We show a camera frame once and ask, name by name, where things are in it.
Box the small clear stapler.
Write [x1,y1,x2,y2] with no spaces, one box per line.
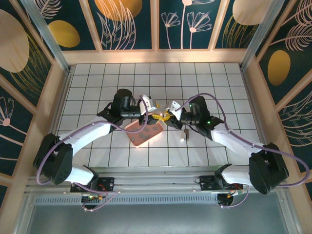
[180,128,191,143]

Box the pink plastic tray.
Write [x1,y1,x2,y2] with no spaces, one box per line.
[124,119,164,148]

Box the white grid mat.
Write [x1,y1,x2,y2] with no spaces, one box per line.
[47,62,269,169]

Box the grey metal panel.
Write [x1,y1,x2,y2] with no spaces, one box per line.
[14,192,302,234]

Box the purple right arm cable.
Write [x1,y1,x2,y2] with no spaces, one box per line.
[179,93,310,209]

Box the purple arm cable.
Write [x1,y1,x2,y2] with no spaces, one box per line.
[36,95,150,212]
[179,93,310,209]

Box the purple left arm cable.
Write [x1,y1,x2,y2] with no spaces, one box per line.
[36,95,150,212]

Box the aluminium mounting rail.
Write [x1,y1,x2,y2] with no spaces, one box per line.
[24,170,291,195]

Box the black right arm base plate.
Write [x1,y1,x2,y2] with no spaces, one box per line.
[198,175,244,192]

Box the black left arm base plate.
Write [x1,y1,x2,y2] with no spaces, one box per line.
[70,176,115,194]

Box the grey slotted cable duct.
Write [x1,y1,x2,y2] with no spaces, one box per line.
[33,196,220,205]

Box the aluminium frame post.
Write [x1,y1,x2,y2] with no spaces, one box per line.
[240,0,293,71]
[19,0,73,74]

